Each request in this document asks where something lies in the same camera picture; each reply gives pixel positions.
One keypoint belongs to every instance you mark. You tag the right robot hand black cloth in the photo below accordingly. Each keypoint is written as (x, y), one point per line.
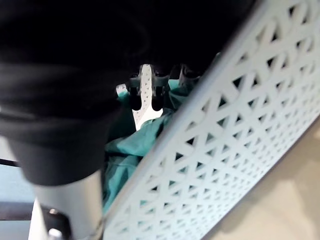
(65, 75)

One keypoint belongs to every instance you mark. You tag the teal green garment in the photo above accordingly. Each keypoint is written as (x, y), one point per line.
(125, 152)

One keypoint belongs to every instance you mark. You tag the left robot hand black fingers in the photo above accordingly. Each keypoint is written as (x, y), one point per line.
(136, 100)

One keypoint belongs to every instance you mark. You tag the pale blue lattice laundry basket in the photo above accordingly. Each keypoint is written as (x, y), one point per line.
(225, 140)

